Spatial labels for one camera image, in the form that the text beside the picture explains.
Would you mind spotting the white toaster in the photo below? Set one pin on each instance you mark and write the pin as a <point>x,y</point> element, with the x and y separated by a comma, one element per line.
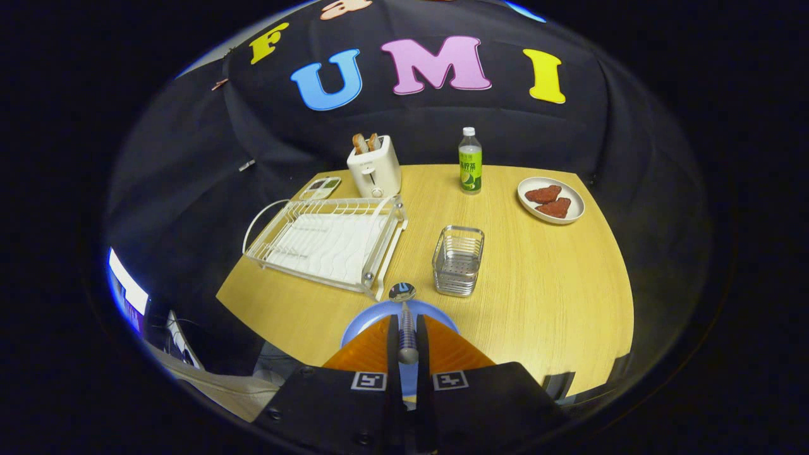
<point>379,170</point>

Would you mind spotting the brown meat piece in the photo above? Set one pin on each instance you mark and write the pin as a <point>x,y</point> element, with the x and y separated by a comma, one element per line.
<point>543,194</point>
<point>555,208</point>

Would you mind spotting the orange clip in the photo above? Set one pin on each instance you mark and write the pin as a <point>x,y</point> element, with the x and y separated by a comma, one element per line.
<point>219,84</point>

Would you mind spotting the green label drink bottle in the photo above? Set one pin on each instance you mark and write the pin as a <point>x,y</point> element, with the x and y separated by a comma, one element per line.
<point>470,170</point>

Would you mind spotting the lit screen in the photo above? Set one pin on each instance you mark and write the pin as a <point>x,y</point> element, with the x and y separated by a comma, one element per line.
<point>129,294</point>

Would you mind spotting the blue plate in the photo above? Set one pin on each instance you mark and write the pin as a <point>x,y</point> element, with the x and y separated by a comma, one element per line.
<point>366,319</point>

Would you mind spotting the silver clip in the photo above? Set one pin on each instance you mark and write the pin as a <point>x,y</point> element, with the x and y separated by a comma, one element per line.
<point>246,165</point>

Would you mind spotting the white plate with meat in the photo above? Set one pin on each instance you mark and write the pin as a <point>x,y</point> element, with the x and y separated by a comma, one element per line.
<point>576,203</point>

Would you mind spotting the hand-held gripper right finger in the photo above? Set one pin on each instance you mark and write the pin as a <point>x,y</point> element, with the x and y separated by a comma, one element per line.
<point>422,354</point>

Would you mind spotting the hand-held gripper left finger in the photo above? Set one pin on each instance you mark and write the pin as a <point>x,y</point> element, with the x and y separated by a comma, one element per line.
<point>393,354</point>

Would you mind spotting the toasted bread slice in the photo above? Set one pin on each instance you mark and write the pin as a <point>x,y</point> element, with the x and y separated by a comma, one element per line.
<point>360,144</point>
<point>375,141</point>

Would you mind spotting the black chair back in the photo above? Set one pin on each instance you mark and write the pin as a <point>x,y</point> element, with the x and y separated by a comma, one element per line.
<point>559,385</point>

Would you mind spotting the light cloth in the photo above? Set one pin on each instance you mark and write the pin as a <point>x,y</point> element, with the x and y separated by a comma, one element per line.
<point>227,392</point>

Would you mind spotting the metal spoon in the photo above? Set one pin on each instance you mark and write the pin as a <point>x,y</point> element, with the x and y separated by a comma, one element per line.
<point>407,335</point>

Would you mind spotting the white compartment tray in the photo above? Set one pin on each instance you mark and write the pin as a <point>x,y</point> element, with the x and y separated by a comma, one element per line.
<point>319,188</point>

